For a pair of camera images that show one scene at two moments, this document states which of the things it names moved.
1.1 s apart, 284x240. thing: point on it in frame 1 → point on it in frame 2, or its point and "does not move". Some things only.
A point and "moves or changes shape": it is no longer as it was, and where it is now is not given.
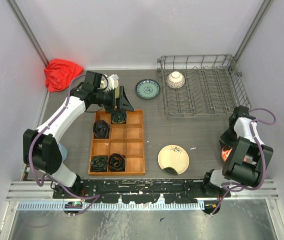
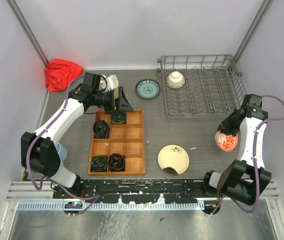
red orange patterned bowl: [225, 152] moves or changes shape
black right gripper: [226, 141] → [225, 127]
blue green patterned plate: [148, 89] does not move
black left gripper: [123, 102] does not move
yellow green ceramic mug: [112, 84] does not move
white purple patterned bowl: [175, 80] does not move
